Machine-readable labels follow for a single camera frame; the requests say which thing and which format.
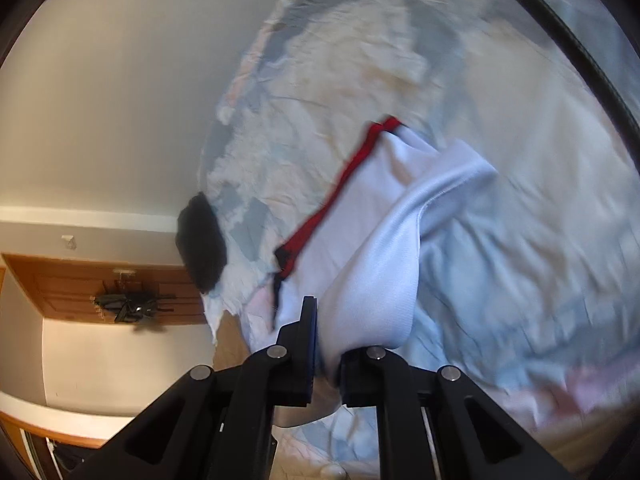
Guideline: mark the black pillow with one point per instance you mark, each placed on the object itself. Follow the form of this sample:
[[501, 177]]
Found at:
[[202, 250]]

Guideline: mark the wooden door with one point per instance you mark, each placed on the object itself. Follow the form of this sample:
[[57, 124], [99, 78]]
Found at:
[[60, 285]]

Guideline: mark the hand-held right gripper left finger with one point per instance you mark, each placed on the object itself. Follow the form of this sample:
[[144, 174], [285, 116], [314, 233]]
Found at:
[[310, 360]]

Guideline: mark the pastel patchwork bedspread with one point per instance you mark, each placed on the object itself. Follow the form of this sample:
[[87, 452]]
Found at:
[[525, 110]]

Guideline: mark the small wall hook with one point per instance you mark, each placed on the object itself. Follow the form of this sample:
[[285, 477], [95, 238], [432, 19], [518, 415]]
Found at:
[[70, 241]]

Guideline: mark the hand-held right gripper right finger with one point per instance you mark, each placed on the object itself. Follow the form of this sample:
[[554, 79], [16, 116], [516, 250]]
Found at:
[[350, 385]]

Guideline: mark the wooden frame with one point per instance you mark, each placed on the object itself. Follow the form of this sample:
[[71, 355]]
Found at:
[[50, 442]]

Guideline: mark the white jersey with red trim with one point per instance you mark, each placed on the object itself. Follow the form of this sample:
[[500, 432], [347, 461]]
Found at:
[[380, 240]]

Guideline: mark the black hanging object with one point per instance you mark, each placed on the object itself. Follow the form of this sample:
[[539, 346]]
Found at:
[[130, 305]]

